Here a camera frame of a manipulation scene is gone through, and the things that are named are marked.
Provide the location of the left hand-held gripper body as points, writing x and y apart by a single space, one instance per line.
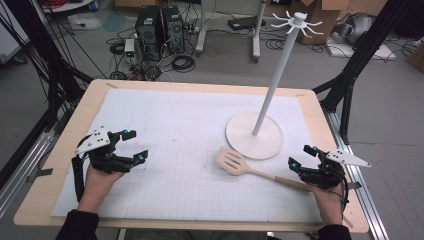
100 156

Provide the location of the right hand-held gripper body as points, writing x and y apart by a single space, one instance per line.
325 175

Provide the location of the white hook stand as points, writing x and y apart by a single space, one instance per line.
256 141

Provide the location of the beige slotted spatula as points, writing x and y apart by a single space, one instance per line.
242 167

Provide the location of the person's left hand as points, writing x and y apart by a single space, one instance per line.
98 186

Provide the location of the person's right hand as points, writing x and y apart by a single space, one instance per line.
330 205

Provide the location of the white grid mat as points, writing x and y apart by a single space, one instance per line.
173 133

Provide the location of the small white device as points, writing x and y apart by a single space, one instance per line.
129 47

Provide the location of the black computer tower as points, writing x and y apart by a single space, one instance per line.
149 31
173 30

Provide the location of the white flat board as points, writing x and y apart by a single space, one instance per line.
363 52

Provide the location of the white metal stand leg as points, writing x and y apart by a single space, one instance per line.
201 30
257 36

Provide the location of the large cardboard box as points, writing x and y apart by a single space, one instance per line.
316 23

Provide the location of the grey bag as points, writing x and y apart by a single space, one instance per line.
355 28

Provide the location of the blue round item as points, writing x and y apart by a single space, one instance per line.
93 6

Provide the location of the small cardboard box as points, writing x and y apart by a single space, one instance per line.
417 57

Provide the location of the flat black device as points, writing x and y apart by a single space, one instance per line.
246 22

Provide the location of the aluminium rail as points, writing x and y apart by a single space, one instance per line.
361 190
20 170

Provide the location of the black frame base bar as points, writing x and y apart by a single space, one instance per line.
23 146

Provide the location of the black metal frame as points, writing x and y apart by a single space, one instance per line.
50 66
363 50

